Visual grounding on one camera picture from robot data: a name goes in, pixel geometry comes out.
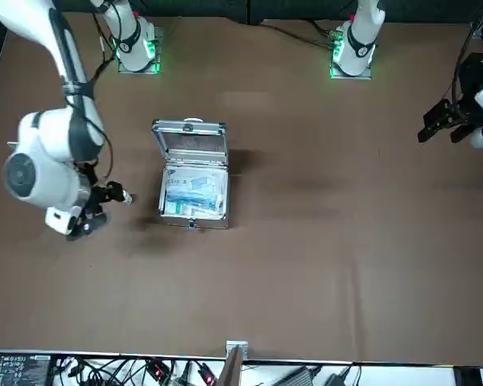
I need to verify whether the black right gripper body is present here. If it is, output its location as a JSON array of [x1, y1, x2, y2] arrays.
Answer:
[[66, 185, 112, 242]]

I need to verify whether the aluminium medical kit case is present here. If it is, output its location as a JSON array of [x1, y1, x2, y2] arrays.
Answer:
[[151, 117, 230, 231]]

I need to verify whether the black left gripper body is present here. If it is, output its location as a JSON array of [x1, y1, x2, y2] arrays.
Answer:
[[452, 51, 483, 129]]

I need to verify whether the grey power adapter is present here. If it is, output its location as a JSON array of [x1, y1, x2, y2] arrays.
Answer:
[[280, 364, 322, 386]]

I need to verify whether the aluminium profile post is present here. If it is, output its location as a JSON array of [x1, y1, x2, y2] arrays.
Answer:
[[219, 339, 250, 386]]

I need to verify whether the blue white mask packet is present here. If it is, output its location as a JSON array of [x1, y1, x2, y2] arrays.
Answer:
[[163, 167, 226, 221]]

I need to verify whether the large black labelled power adapter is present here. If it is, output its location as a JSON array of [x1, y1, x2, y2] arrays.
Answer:
[[0, 353, 53, 386]]

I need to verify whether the black plug with red light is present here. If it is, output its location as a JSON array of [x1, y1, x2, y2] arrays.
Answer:
[[198, 363, 219, 386], [149, 359, 168, 382]]

